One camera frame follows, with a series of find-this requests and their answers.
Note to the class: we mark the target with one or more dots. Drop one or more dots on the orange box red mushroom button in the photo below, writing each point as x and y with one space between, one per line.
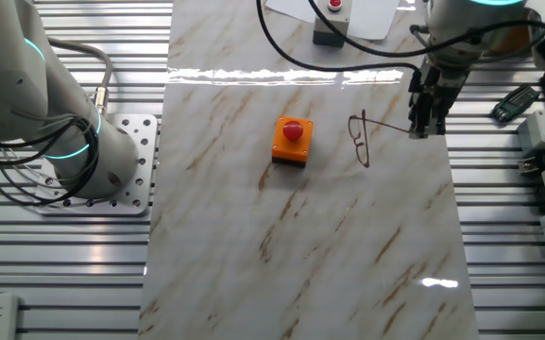
293 141

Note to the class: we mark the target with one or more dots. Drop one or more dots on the red-framed glasses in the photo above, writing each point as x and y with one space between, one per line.
354 127

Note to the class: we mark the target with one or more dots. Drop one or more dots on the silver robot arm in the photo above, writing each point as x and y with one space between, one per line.
17 94

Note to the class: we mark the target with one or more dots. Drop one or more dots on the brown cardboard box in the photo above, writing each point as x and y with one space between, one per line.
513 42

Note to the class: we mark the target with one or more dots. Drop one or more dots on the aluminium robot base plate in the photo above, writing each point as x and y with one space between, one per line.
144 141

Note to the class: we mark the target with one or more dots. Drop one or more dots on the light grey box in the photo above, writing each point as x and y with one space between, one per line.
536 132

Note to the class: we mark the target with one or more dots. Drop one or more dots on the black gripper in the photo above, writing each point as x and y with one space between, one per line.
435 90

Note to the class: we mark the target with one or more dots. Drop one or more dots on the marble pattern table mat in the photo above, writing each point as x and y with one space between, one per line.
253 236

